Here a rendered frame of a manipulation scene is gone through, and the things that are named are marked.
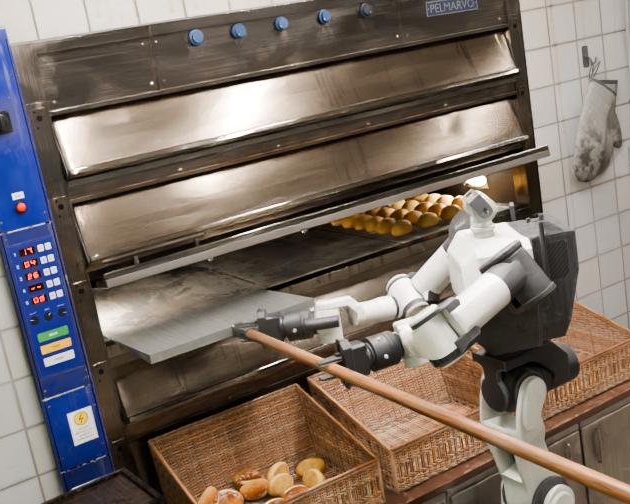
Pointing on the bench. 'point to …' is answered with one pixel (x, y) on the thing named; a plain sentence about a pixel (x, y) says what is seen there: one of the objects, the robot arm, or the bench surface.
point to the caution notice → (82, 425)
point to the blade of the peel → (206, 324)
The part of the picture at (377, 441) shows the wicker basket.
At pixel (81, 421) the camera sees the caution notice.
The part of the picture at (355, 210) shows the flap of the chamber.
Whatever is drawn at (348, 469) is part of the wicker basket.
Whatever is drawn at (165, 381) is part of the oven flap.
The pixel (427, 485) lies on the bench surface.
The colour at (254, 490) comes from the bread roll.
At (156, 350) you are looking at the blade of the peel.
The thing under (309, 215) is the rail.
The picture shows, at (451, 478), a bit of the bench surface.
